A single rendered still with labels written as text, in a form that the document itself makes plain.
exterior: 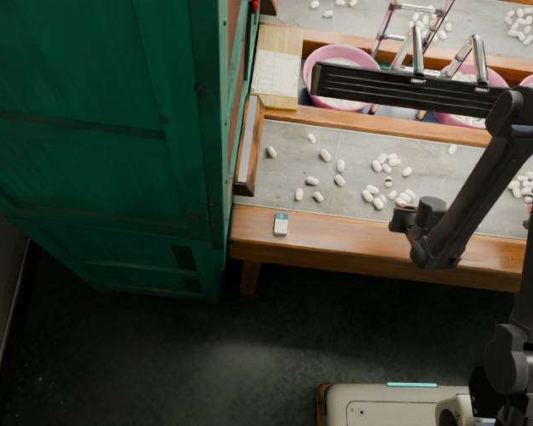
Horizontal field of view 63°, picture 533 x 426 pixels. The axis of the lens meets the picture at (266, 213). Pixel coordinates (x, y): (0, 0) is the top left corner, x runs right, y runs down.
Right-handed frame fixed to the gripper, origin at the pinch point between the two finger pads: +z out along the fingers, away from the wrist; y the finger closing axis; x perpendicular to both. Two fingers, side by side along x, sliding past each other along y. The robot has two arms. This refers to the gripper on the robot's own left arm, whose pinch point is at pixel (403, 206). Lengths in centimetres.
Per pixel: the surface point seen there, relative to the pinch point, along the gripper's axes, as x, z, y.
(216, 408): 102, 12, 43
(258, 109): -15.4, 20.1, 41.5
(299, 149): -4.2, 23.5, 27.7
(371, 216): 8.2, 8.5, 4.8
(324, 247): 14.1, -2.3, 18.7
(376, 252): 13.8, -2.0, 4.3
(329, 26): -38, 63, 21
